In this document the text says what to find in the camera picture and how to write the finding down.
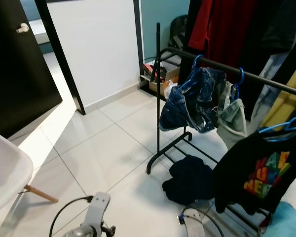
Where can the blue denim shorts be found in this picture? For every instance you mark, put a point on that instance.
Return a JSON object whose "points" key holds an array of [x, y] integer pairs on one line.
{"points": [[190, 106]]}

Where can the black room door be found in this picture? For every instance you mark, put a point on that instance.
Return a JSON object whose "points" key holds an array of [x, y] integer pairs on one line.
{"points": [[19, 74]]}

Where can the white chair wooden legs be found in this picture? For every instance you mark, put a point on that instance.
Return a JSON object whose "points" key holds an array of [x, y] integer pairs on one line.
{"points": [[10, 173]]}

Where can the red black carton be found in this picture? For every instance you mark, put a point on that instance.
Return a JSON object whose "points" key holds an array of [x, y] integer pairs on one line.
{"points": [[150, 70]]}

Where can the brown cardboard box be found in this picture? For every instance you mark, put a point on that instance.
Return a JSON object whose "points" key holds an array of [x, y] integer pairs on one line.
{"points": [[160, 84]]}

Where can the white plastic bag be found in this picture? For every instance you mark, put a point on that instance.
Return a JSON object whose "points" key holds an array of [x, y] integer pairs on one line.
{"points": [[169, 90]]}

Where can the dark navy garment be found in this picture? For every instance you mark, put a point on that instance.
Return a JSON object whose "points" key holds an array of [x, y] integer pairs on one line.
{"points": [[187, 180]]}

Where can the black backpack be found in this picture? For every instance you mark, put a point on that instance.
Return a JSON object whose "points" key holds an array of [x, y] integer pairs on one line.
{"points": [[178, 29]]}

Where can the grey green shorts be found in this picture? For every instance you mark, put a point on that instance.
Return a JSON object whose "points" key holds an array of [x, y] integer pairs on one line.
{"points": [[234, 121]]}

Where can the black t-shirt colourful print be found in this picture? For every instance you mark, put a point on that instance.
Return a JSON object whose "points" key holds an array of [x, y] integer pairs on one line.
{"points": [[237, 173]]}

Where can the red hanging garment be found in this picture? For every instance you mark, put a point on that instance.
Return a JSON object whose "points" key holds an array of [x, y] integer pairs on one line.
{"points": [[227, 29]]}

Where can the black metal clothes rack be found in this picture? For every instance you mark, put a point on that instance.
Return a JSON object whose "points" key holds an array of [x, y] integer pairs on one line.
{"points": [[266, 79]]}

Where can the light blue hanging jeans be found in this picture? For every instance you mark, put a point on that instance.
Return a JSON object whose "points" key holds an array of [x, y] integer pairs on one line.
{"points": [[269, 98]]}

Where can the yellow plaid hanging garment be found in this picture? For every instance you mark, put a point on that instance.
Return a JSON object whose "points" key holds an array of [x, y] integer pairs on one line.
{"points": [[291, 101]]}

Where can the black hanging jacket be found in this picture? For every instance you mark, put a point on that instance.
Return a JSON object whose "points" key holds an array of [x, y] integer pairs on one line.
{"points": [[283, 24]]}

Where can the light blue towel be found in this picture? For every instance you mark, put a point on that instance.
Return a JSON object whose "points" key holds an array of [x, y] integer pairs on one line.
{"points": [[288, 219]]}

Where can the black door frame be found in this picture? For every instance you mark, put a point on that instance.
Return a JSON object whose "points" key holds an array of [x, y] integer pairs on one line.
{"points": [[59, 54]]}

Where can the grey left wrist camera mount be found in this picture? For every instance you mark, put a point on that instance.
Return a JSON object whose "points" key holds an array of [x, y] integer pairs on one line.
{"points": [[97, 210]]}

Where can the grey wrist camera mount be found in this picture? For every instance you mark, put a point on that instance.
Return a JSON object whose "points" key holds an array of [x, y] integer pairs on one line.
{"points": [[97, 210], [192, 224]]}

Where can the black wall edge trim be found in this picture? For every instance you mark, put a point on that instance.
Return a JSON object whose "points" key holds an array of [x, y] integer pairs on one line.
{"points": [[137, 39]]}

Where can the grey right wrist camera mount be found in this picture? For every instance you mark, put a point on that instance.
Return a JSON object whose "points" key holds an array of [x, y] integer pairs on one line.
{"points": [[192, 224]]}

